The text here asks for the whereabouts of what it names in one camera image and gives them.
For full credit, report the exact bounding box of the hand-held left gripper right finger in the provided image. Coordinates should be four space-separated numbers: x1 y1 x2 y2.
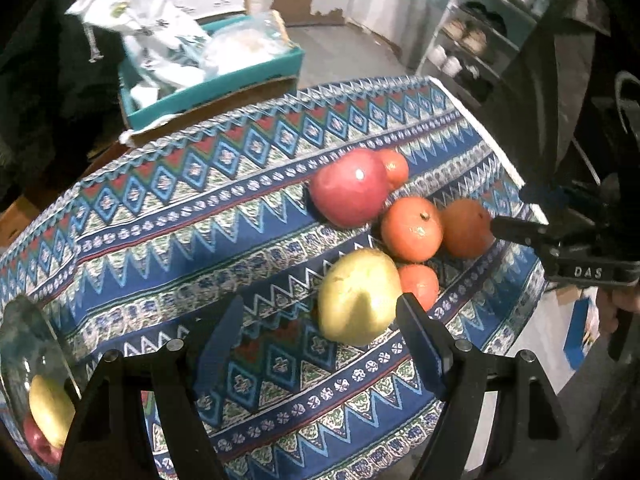
395 292 581 480

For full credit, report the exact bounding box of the small red apple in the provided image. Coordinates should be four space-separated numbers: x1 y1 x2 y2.
22 422 66 469

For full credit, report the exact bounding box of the brown cardboard box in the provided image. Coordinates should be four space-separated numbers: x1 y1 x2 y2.
120 74 299 149

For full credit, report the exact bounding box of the person's right hand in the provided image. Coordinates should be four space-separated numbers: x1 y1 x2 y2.
596 287 622 337

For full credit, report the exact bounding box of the clear plastic bag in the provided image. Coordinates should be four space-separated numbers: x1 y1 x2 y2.
199 11 292 80

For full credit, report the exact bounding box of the dark cloth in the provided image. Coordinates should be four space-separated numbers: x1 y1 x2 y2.
0 0 128 201

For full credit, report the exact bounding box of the yellow apple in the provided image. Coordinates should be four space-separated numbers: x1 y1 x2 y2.
28 375 77 449

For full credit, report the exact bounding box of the large red apple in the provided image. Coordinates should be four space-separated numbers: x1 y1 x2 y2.
309 148 392 227

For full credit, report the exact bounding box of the bright orange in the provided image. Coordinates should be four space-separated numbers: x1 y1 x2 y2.
380 196 445 263

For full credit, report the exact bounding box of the blue box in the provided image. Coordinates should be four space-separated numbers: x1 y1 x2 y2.
563 299 600 372

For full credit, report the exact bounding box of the shoe rack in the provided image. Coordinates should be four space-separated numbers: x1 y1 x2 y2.
416 0 568 107

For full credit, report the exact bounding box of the glass bowl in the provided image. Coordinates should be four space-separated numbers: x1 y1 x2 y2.
0 294 92 476

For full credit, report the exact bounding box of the dark orange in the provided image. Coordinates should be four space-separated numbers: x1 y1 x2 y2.
440 198 496 259

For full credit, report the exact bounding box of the beige shoe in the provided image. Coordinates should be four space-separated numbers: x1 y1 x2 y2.
442 19 489 54

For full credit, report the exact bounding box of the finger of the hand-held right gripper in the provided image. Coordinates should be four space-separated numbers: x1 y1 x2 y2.
489 215 553 257
519 182 573 213

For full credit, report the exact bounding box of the yellow-green apple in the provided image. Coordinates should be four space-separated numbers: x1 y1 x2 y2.
317 248 404 347

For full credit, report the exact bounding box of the teal box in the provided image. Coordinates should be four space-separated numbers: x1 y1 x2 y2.
119 12 306 131

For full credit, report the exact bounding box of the white shoe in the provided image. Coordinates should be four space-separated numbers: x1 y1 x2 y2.
431 45 464 79

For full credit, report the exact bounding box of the white printed plastic bag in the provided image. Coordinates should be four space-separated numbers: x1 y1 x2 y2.
65 0 212 101

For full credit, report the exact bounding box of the patterned blue tablecloth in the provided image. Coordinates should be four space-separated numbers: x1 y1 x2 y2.
0 75 551 480

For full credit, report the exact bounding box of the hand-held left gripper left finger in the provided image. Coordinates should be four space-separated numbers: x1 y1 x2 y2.
57 295 246 480

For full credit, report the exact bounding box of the small orange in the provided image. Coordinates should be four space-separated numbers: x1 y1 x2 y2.
397 263 440 312
376 149 410 191

